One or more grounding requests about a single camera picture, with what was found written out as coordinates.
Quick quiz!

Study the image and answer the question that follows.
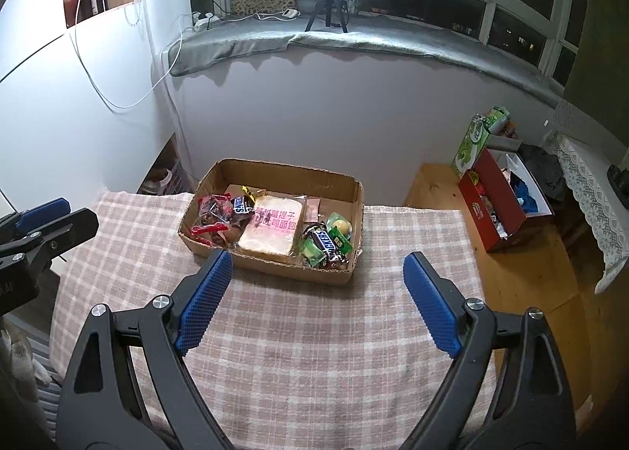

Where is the dark candy red wrapper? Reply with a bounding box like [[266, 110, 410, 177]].
[[197, 194, 234, 224], [190, 222, 230, 247]]

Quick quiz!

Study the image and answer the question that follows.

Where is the Snickers bar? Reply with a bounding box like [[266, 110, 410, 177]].
[[303, 223, 350, 269], [230, 194, 255, 229]]

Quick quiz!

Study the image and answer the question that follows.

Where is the packaged toast bread slice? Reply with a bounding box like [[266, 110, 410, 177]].
[[238, 194, 305, 258]]

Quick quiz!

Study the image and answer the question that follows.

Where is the teal candy packet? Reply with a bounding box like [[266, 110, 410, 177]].
[[301, 238, 326, 268]]

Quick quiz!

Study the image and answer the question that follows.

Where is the yellow jelly cup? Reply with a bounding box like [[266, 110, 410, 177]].
[[326, 212, 353, 239]]

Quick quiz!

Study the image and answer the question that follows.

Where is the red yellow candy packet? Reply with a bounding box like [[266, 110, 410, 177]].
[[241, 186, 267, 203]]

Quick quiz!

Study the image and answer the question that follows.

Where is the green candy packet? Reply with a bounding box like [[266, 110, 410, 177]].
[[328, 226, 353, 256]]

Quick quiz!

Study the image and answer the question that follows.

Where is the pink candy packet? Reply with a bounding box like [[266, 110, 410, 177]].
[[304, 196, 321, 224]]

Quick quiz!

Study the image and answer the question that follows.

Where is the gloved left hand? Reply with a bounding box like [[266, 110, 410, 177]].
[[1, 322, 52, 404]]

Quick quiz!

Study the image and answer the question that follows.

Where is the red shoe box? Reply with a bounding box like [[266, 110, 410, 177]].
[[458, 149, 553, 253]]

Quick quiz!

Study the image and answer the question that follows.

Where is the white lace cloth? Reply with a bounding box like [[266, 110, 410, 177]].
[[546, 131, 628, 295]]

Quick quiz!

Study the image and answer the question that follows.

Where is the cardboard tray box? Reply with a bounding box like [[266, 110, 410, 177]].
[[178, 158, 364, 286]]

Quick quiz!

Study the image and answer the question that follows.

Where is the green tissue box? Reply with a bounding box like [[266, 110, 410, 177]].
[[452, 106, 511, 176]]

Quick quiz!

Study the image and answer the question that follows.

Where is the white power strip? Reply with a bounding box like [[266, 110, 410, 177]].
[[280, 8, 300, 20]]

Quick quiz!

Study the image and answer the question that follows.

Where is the grey windowsill cloth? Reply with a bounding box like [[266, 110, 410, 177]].
[[164, 17, 562, 107]]

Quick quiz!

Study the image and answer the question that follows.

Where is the black tripod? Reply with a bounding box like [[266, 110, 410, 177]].
[[305, 0, 349, 33]]

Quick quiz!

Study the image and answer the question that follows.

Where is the white cable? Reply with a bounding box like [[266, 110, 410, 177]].
[[68, 1, 199, 113]]

